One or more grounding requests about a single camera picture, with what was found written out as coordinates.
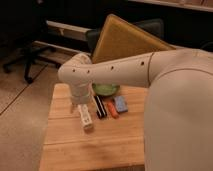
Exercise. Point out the green ceramic bowl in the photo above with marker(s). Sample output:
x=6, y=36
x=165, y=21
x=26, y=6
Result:
x=105, y=90

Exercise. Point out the black office chair base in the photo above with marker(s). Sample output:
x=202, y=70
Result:
x=30, y=55

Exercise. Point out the dark chair behind cushion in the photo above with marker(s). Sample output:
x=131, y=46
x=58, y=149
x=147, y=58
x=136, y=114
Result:
x=152, y=26

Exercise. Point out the orange marker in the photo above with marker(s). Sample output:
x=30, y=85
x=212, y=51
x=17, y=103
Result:
x=112, y=110

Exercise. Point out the clear plastic cup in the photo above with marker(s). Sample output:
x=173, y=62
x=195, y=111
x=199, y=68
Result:
x=72, y=105

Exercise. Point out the white plastic bottle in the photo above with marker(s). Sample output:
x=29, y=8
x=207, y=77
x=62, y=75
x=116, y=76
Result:
x=86, y=120

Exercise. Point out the wooden table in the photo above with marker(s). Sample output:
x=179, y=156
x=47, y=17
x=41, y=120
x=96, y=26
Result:
x=112, y=144

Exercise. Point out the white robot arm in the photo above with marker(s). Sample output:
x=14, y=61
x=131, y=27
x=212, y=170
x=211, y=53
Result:
x=139, y=70

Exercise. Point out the black striped rectangular block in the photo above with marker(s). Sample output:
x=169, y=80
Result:
x=101, y=111

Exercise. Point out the blue sponge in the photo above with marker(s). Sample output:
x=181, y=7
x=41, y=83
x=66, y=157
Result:
x=120, y=104

